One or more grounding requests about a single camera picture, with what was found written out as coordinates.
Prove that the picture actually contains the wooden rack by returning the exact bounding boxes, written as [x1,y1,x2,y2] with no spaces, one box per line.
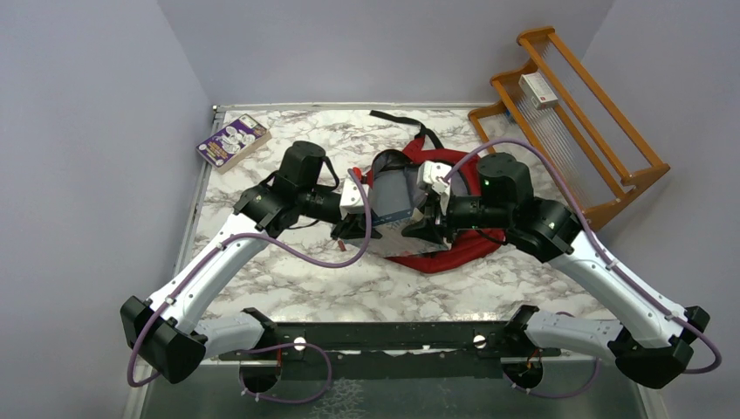
[468,26,670,230]

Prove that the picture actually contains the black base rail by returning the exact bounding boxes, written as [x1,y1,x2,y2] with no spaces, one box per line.
[218,321,560,381]

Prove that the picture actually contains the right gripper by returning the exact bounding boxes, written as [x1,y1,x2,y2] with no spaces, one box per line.
[401,191,512,245]

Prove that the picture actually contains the aluminium table frame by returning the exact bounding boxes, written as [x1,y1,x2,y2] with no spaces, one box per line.
[121,102,666,419]

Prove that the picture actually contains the floral cover book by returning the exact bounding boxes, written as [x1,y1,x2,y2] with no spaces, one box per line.
[368,165,451,258]

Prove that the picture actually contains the purple cover book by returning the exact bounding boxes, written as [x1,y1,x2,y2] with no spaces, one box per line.
[195,113,271,174]

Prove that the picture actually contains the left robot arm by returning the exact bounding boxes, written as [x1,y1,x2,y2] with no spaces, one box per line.
[120,141,372,388]

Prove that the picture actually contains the red backpack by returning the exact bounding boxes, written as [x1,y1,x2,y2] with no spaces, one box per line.
[365,110,505,273]

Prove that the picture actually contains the white red small box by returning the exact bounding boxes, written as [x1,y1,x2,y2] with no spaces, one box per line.
[518,72,558,110]

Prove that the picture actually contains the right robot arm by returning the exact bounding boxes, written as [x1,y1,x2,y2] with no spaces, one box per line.
[412,153,709,388]

